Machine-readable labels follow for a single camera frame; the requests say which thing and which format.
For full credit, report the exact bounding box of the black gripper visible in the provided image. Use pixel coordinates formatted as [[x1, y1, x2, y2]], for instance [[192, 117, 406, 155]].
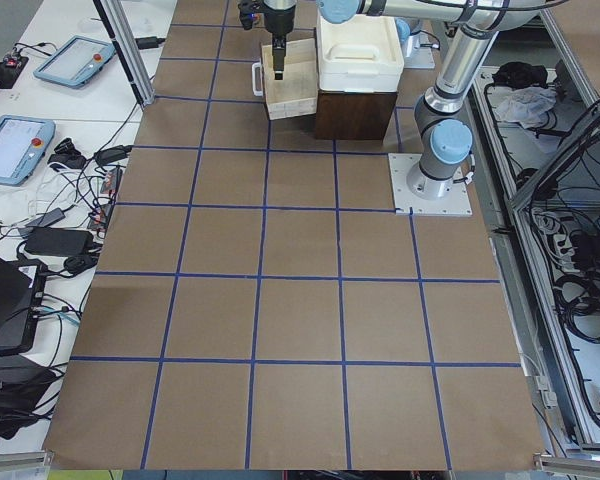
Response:
[[263, 0, 295, 80]]

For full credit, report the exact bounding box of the light wooden drawer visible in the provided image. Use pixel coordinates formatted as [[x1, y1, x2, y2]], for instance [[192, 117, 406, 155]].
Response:
[[251, 38, 318, 120]]

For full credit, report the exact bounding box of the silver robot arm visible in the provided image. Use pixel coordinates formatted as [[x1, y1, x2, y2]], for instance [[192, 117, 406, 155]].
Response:
[[318, 1, 551, 200]]

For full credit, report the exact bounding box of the white plastic tray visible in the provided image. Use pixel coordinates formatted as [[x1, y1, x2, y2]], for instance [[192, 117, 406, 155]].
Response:
[[317, 15, 404, 93]]

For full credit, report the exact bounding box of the dark brown wooden cabinet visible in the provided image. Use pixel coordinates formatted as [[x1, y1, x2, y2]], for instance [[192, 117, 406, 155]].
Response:
[[314, 90, 398, 141]]

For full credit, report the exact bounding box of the blue teach pendant far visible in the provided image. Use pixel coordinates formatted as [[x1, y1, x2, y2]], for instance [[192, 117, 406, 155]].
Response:
[[33, 35, 116, 89]]

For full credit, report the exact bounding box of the blue teach pendant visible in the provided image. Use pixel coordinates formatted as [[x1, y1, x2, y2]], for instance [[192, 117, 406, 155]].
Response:
[[33, 35, 116, 89], [0, 115, 56, 186]]

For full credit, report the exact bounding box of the white crumpled cloth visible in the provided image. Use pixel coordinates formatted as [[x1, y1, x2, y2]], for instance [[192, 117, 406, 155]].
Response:
[[494, 87, 557, 128]]

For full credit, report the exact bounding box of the brown paper table cover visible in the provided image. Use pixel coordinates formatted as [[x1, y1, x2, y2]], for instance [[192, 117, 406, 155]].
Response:
[[45, 1, 544, 472]]

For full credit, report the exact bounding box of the blue teach pendant near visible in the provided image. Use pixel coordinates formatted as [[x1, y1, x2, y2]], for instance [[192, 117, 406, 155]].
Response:
[[0, 115, 56, 186]]

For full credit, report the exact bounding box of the black power adapter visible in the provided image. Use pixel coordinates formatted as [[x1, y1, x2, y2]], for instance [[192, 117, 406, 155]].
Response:
[[24, 227, 94, 257]]

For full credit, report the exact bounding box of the black laptop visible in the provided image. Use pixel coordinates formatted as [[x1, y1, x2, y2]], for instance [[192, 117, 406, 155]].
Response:
[[0, 258, 47, 356]]

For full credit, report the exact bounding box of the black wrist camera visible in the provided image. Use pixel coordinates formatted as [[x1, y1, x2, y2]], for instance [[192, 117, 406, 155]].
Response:
[[237, 0, 264, 31]]

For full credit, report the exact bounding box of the aluminium frame post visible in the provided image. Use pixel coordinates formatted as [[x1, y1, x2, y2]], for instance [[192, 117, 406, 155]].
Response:
[[93, 0, 155, 108]]

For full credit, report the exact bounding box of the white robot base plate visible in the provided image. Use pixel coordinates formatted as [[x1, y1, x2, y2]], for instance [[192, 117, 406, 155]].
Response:
[[388, 153, 473, 217]]

